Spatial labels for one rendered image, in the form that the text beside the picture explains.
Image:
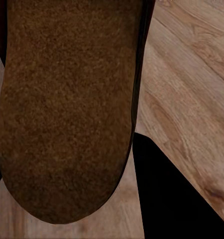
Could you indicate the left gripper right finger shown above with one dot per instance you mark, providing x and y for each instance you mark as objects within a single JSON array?
[{"x": 171, "y": 207}]

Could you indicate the sandal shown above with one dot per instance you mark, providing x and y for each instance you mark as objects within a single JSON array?
[{"x": 69, "y": 101}]

